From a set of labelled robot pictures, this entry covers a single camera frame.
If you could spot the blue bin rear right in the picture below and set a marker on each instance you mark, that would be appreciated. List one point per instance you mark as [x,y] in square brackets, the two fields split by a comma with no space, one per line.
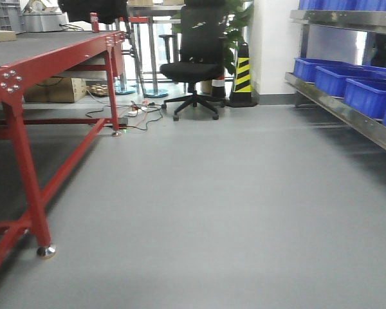
[305,68]

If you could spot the cardboard box under table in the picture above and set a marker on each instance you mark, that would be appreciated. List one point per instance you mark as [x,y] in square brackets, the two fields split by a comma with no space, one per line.
[57,90]

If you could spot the red white traffic cone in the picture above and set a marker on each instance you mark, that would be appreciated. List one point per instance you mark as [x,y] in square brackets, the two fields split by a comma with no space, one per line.
[218,87]

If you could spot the red metal table frame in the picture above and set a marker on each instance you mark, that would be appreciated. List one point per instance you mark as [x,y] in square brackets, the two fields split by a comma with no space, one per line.
[35,68]

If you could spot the black office chair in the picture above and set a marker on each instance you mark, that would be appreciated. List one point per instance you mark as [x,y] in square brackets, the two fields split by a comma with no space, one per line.
[201,53]

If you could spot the yellow black traffic cone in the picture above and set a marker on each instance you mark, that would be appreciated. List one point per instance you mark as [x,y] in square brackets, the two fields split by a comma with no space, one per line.
[241,92]

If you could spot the blue bin front right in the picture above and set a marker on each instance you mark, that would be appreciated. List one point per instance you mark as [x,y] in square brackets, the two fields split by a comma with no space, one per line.
[366,96]

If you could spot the blue bin tilted behind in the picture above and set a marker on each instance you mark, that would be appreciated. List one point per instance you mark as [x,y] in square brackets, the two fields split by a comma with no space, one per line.
[332,79]

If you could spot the small cardboard box on table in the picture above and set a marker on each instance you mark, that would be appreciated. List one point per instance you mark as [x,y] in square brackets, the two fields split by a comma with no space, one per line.
[7,35]

